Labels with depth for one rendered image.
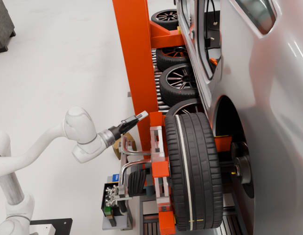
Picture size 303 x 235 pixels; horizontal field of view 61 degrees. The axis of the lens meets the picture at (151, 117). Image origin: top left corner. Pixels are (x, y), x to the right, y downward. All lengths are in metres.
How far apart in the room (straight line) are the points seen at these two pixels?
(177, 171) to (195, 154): 0.12
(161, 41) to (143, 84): 2.03
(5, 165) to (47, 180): 1.52
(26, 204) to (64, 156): 1.19
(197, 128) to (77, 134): 0.59
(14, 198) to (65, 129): 0.84
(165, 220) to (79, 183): 1.55
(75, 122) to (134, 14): 0.63
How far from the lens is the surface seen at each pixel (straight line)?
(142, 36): 1.46
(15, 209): 1.99
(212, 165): 1.26
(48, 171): 3.02
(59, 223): 2.23
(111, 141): 1.32
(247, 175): 1.54
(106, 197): 1.94
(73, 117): 1.17
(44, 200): 2.81
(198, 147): 1.27
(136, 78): 1.58
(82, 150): 1.28
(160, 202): 1.33
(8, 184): 1.82
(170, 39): 3.60
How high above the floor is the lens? 2.10
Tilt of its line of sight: 40 degrees down
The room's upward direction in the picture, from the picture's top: 8 degrees counter-clockwise
